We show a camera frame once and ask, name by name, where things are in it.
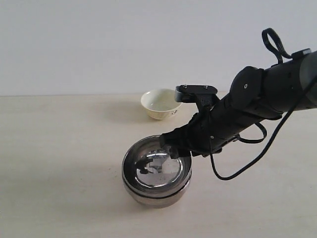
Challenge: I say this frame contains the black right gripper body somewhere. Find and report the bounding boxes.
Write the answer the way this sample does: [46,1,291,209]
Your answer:
[186,94,263,156]

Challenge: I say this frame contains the ribbed stainless steel bowl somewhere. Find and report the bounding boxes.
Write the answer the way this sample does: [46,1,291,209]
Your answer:
[122,135,192,198]

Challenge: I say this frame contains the cream ceramic floral bowl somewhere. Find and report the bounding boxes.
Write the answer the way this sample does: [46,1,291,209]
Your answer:
[140,88,183,120]

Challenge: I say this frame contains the smooth stainless steel bowl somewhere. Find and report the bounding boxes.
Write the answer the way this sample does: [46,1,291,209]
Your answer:
[123,173,193,206]

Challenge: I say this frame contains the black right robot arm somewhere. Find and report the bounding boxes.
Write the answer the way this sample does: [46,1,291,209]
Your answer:
[159,52,317,156]

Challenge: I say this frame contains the black wrist camera on gripper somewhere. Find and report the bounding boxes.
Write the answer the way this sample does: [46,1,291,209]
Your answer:
[174,84,220,111]

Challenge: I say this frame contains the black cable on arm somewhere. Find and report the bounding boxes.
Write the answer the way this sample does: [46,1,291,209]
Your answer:
[209,28,317,181]

